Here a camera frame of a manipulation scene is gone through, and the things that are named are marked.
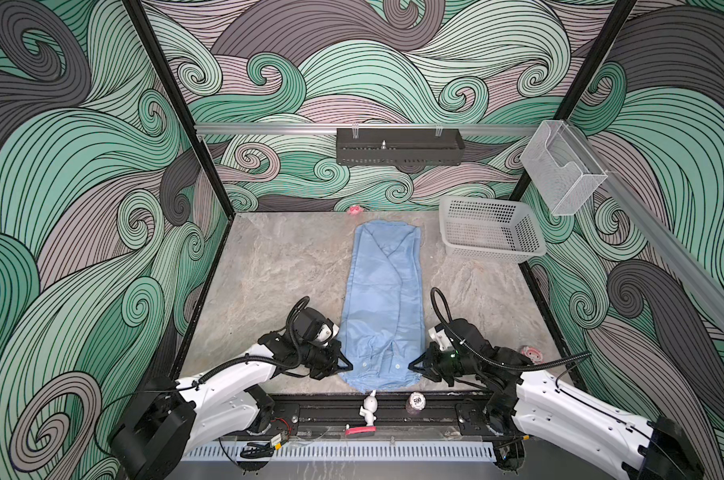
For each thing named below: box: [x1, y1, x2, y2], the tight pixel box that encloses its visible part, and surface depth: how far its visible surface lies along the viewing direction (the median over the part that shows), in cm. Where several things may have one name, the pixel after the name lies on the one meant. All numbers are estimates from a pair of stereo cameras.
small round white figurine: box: [406, 391, 427, 416], surface depth 72 cm
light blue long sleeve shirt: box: [340, 220, 424, 393], surface depth 93 cm
